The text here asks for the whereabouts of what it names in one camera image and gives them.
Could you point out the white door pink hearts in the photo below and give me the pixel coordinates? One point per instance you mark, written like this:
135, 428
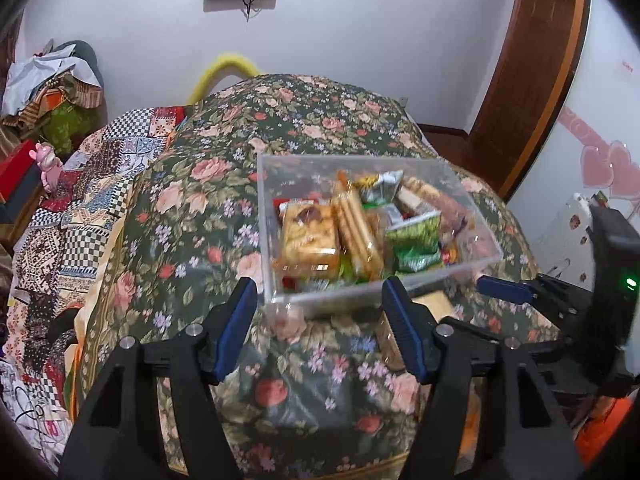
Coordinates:
600, 110

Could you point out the pink plush toy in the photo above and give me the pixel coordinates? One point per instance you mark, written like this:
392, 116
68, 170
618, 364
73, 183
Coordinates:
47, 165

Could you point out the yellow snack packet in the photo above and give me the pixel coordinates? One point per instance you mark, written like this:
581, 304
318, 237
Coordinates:
307, 240

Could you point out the beige biscuit packet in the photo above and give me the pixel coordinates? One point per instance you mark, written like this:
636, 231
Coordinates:
435, 305

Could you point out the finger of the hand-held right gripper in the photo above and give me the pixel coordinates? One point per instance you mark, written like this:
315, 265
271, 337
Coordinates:
500, 288

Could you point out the pile of clothes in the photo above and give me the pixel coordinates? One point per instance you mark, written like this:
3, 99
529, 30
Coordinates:
40, 80

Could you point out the grey cushion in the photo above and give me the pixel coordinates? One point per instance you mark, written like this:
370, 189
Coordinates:
85, 57

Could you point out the patchwork quilt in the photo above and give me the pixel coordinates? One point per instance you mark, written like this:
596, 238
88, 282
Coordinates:
80, 200

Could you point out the clear cracker packet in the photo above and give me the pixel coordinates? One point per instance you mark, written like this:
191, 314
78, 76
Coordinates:
357, 235

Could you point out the green silver snack packet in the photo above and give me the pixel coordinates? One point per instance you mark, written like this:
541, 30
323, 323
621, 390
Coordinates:
382, 187

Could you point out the clear plastic box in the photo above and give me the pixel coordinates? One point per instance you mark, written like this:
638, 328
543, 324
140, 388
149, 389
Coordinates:
280, 290

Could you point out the red box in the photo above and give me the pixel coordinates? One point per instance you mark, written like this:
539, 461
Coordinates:
15, 170

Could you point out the yellow hoop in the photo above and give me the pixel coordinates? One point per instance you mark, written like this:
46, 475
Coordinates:
215, 72

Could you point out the white printed cloth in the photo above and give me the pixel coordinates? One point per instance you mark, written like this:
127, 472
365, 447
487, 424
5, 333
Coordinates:
30, 410

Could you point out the wooden door frame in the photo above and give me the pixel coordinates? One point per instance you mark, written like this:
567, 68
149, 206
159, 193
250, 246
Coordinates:
535, 70

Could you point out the orange white plastic bag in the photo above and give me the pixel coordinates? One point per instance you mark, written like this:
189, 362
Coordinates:
602, 435

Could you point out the brown snack bag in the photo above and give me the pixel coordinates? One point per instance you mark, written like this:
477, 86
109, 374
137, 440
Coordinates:
432, 200

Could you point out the floral blanket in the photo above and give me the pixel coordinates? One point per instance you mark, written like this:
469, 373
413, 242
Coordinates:
200, 210

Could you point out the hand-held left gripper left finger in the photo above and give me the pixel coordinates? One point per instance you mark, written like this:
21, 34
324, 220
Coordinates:
235, 325

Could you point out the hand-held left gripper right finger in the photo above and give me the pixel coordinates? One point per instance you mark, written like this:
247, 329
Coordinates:
405, 330

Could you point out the green cloth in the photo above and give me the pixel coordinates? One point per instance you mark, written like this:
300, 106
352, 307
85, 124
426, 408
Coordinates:
67, 125

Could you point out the white appliance with stickers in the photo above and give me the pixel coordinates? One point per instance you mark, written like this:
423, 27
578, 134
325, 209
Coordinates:
570, 235

